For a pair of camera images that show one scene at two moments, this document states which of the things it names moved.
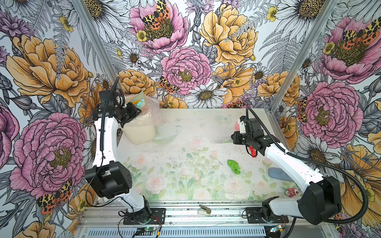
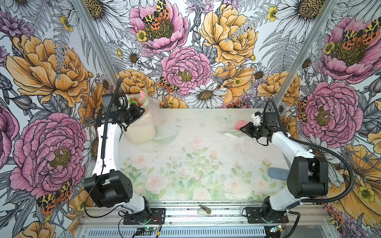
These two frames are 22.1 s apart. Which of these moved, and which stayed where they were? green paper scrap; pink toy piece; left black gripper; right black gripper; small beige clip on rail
Moved: green paper scrap; right black gripper
Stayed: small beige clip on rail; pink toy piece; left black gripper
